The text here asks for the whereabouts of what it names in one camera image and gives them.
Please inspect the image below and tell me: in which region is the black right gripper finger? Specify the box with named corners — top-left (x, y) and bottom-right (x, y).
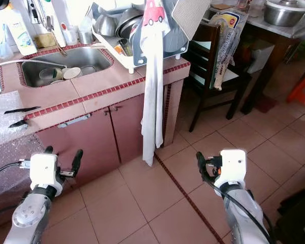
top-left (197, 151), bottom-right (212, 181)

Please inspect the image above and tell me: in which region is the wide pink cabinet door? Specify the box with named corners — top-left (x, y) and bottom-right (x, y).
top-left (35, 108), bottom-right (121, 185)

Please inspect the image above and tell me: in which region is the short black tape strip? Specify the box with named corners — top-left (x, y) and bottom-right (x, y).
top-left (9, 119), bottom-right (27, 128)

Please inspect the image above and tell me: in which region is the clear bubble wrap sheet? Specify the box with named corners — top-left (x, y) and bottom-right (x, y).
top-left (0, 91), bottom-right (44, 204)

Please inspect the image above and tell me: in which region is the long black tape strip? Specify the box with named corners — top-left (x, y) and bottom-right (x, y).
top-left (4, 106), bottom-right (41, 114)

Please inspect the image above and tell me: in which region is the narrow pink cabinet door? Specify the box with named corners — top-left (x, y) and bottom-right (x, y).
top-left (112, 94), bottom-right (145, 163)

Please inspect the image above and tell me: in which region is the white towel red car print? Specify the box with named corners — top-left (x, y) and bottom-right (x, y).
top-left (141, 0), bottom-right (174, 167)

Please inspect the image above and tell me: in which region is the cream bowl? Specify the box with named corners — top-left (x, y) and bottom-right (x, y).
top-left (62, 67), bottom-right (82, 80)

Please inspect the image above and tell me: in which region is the black robot leg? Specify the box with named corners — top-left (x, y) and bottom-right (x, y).
top-left (272, 187), bottom-right (305, 244)

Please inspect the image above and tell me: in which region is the dark wooden table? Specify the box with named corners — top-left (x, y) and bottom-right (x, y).
top-left (211, 5), bottom-right (305, 115)

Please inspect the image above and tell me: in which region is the clear plastic cup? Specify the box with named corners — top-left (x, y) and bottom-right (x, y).
top-left (0, 25), bottom-right (13, 60)

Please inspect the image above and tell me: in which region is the yellowish dish sponge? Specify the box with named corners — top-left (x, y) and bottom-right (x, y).
top-left (33, 33), bottom-right (56, 49)

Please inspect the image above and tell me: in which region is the white plastic dish rack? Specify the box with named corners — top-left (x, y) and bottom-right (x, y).
top-left (91, 0), bottom-right (191, 74)

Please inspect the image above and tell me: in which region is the red plastic stool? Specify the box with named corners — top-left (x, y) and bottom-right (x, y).
top-left (287, 66), bottom-right (305, 108)

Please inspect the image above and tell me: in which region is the small steel cup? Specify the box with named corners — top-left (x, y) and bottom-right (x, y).
top-left (77, 29), bottom-right (93, 44)

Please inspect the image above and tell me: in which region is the white labelled plastic bottle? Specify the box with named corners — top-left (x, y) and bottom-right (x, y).
top-left (4, 4), bottom-right (37, 56)

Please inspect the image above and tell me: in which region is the dark wooden chair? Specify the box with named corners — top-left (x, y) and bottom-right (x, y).
top-left (183, 23), bottom-right (255, 133)

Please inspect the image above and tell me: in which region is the chrome sink faucet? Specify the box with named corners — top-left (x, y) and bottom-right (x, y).
top-left (28, 0), bottom-right (67, 56)

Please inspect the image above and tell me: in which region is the printed plastic bag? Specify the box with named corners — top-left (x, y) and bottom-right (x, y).
top-left (211, 9), bottom-right (249, 91)

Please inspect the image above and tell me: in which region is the white textured board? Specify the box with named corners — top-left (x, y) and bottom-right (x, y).
top-left (171, 0), bottom-right (211, 40)

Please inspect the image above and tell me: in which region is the large steel pot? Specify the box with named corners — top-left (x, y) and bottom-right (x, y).
top-left (263, 0), bottom-right (305, 27)

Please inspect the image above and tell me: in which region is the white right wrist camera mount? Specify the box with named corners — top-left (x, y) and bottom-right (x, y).
top-left (215, 149), bottom-right (247, 185)

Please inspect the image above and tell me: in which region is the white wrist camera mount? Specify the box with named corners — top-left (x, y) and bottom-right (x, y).
top-left (29, 154), bottom-right (59, 188)
top-left (215, 149), bottom-right (247, 185)

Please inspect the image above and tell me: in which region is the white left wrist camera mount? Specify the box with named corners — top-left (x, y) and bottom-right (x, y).
top-left (29, 154), bottom-right (59, 188)

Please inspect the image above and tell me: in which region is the silver cabinet handle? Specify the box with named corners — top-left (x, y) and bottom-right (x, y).
top-left (57, 114), bottom-right (91, 128)

